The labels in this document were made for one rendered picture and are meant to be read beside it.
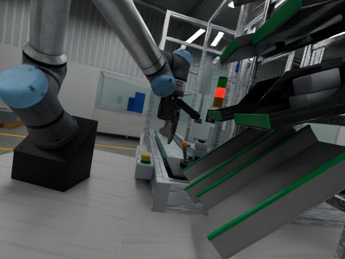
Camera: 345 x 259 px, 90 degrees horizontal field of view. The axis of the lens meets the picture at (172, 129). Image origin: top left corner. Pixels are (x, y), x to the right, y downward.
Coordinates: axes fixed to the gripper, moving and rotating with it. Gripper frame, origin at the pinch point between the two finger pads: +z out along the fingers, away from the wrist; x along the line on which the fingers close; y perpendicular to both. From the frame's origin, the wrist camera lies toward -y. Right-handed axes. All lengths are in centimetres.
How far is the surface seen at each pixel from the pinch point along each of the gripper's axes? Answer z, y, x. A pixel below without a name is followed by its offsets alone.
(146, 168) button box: 12.0, 8.0, 2.0
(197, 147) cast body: 0.1, -11.3, 2.2
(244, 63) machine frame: -67, -66, -78
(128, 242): 20.7, 11.0, 30.2
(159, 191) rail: 13.6, 3.6, 17.0
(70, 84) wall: -44, 341, -763
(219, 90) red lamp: -27.9, -23.2, -17.1
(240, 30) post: -59, -27, -18
